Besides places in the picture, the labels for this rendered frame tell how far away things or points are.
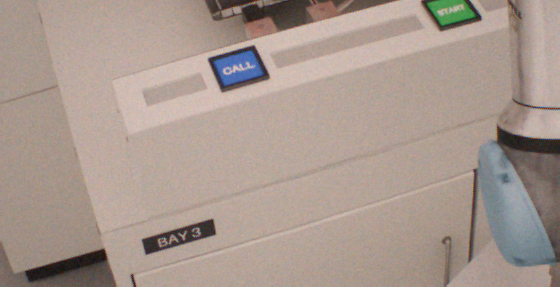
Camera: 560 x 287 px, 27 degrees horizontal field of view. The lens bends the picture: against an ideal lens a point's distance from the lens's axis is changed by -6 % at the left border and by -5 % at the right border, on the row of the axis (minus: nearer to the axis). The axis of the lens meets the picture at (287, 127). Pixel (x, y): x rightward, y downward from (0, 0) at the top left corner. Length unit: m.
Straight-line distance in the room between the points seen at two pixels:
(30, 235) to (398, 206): 0.97
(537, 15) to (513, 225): 0.18
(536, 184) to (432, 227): 0.59
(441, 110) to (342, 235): 0.21
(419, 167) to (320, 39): 0.22
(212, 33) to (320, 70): 0.32
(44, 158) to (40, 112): 0.11
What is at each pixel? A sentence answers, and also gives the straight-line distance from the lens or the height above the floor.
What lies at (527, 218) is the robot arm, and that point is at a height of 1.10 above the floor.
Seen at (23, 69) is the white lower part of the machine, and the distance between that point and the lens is 2.01.
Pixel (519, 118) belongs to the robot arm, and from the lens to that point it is 1.01.
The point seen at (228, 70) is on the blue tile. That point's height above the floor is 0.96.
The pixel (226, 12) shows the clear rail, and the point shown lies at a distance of 1.52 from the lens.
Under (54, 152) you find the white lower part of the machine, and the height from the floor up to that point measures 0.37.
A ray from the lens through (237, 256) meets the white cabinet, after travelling 1.48.
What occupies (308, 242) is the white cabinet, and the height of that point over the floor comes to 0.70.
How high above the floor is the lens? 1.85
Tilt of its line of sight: 45 degrees down
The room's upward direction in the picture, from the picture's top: 6 degrees counter-clockwise
